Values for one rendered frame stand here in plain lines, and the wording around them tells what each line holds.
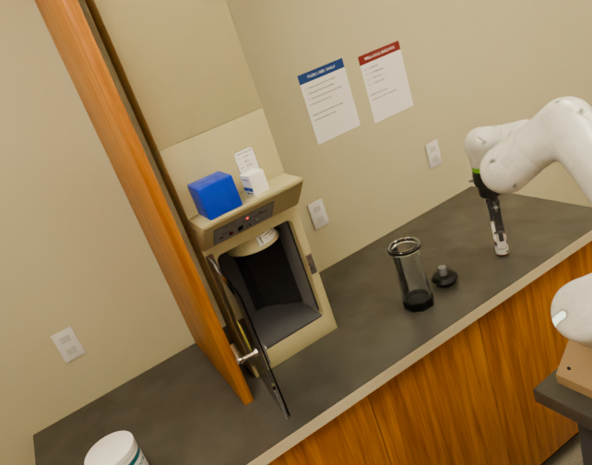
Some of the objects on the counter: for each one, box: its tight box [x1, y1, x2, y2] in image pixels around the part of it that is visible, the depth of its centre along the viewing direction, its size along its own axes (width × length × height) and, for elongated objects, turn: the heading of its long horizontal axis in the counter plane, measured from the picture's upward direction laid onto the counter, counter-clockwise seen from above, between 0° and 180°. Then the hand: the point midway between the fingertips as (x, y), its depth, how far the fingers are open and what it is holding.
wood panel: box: [34, 0, 254, 406], centre depth 156 cm, size 49×3×140 cm, turn 65°
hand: (499, 236), depth 189 cm, fingers open, 7 cm apart
